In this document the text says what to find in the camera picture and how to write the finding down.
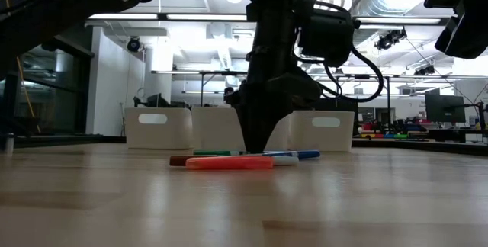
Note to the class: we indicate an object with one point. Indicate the person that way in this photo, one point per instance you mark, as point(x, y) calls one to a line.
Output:
point(228, 93)

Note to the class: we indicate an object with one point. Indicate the small white post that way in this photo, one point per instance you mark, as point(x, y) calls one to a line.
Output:
point(9, 144)

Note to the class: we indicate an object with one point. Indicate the black computer monitor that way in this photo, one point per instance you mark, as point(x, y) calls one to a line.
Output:
point(445, 108)

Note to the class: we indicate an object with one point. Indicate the long white light bar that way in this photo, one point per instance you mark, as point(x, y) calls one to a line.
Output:
point(398, 20)
point(206, 17)
point(122, 16)

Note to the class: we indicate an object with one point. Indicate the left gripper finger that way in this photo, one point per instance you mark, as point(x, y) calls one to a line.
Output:
point(284, 119)
point(255, 125)

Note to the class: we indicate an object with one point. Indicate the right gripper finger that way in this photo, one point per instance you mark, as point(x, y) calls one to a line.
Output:
point(472, 41)
point(446, 37)

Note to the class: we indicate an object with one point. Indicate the multicoloured block row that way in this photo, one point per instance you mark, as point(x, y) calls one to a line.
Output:
point(381, 135)

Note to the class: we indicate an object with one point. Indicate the black partition panel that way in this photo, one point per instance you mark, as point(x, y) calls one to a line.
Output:
point(343, 104)

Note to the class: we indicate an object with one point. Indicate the black background workstation frame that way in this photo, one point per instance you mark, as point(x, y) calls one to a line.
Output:
point(388, 106)

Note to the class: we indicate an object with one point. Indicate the blue thin marker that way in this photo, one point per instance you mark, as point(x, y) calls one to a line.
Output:
point(309, 154)

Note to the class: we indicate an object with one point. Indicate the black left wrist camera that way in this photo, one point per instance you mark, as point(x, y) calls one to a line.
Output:
point(328, 35)

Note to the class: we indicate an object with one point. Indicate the orange highlighter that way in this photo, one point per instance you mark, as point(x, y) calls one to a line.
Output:
point(228, 162)

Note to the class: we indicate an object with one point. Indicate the green thin marker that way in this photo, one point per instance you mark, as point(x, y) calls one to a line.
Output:
point(217, 152)

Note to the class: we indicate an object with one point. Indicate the brown thin marker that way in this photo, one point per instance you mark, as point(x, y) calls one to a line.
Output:
point(177, 160)

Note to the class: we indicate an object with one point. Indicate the wide white plastic bin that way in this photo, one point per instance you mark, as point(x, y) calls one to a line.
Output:
point(217, 129)

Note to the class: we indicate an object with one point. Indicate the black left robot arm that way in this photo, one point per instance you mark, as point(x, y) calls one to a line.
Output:
point(45, 18)

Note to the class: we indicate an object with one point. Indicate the black ceiling spotlight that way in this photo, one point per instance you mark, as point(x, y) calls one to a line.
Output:
point(425, 70)
point(387, 41)
point(134, 44)

